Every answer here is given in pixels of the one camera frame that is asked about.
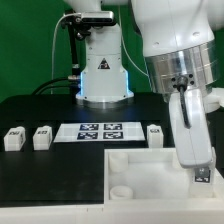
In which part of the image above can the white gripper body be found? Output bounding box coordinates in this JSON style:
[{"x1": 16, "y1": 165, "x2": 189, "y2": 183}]
[{"x1": 169, "y1": 89, "x2": 212, "y2": 168}]

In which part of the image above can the white square table top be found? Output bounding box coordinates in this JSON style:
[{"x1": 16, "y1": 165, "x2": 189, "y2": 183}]
[{"x1": 104, "y1": 148, "x2": 224, "y2": 203}]

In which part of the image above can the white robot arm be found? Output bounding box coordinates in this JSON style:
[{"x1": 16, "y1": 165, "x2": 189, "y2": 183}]
[{"x1": 64, "y1": 0, "x2": 224, "y2": 168}]

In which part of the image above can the white AprilTag base sheet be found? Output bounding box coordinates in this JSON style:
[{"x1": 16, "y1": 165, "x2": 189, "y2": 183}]
[{"x1": 54, "y1": 122, "x2": 145, "y2": 143}]

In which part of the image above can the white cable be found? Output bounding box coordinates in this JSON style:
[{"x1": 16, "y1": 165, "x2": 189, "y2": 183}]
[{"x1": 50, "y1": 6, "x2": 149, "y2": 95}]

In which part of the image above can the black cable bundle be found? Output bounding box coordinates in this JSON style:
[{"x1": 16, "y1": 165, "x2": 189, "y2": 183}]
[{"x1": 31, "y1": 24, "x2": 83, "y2": 96}]

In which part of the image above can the black mounted camera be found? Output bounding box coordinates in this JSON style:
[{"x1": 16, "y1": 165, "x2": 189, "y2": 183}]
[{"x1": 61, "y1": 11, "x2": 116, "y2": 40}]

